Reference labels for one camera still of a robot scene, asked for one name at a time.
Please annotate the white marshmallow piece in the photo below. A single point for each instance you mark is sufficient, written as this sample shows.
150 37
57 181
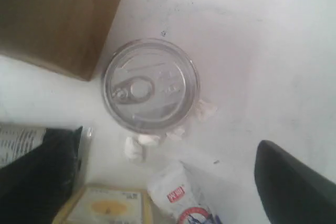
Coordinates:
177 134
149 140
133 150

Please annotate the yellow millet bottle white cap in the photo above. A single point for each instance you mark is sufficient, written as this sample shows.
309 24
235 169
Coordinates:
95 203

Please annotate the brown paper bag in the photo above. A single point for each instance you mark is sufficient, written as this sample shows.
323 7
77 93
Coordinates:
63 36

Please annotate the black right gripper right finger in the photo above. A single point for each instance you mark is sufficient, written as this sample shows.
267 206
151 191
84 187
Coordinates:
289 190

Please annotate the dark can pull-tab lid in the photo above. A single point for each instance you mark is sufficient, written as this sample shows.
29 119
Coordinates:
150 86

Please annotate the small blue white packet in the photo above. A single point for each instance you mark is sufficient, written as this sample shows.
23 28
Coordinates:
176 193

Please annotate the long dark noodle package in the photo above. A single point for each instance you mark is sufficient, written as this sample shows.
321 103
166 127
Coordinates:
18 140

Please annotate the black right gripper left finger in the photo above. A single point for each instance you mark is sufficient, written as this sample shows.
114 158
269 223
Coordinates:
35 186

